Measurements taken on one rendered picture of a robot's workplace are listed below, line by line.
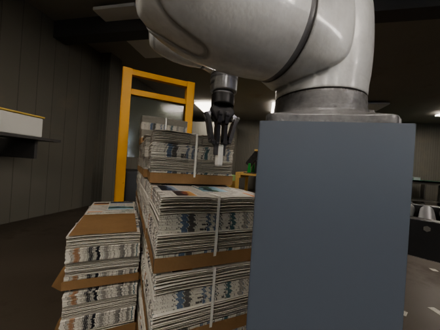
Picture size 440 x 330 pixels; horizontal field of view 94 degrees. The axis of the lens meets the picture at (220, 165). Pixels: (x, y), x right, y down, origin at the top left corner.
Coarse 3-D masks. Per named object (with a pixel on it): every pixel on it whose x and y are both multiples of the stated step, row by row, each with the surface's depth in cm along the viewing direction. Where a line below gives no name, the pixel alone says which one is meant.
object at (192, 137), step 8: (192, 136) 92; (200, 136) 93; (192, 144) 92; (200, 144) 93; (192, 152) 92; (200, 152) 94; (192, 160) 91; (200, 160) 93; (192, 168) 92; (200, 168) 93; (192, 184) 93
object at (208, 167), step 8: (208, 144) 94; (232, 144) 99; (208, 152) 94; (232, 152) 98; (208, 160) 94; (224, 160) 97; (208, 168) 94; (216, 168) 95; (224, 168) 97; (200, 184) 93
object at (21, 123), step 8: (0, 112) 203; (8, 112) 209; (16, 112) 215; (0, 120) 204; (8, 120) 210; (16, 120) 217; (24, 120) 224; (32, 120) 231; (40, 120) 239; (0, 128) 204; (8, 128) 210; (16, 128) 217; (24, 128) 224; (32, 128) 232; (40, 128) 240; (40, 136) 240
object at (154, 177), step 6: (150, 174) 85; (156, 174) 86; (162, 174) 87; (168, 174) 88; (174, 174) 89; (180, 174) 90; (186, 174) 91; (150, 180) 85; (156, 180) 86; (162, 180) 87; (168, 180) 88; (174, 180) 89; (180, 180) 90; (186, 180) 91
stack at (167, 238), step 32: (160, 192) 65; (192, 192) 70; (224, 192) 77; (160, 224) 60; (192, 224) 64; (224, 224) 68; (160, 256) 60; (160, 288) 60; (192, 288) 64; (224, 288) 69; (160, 320) 60; (192, 320) 64
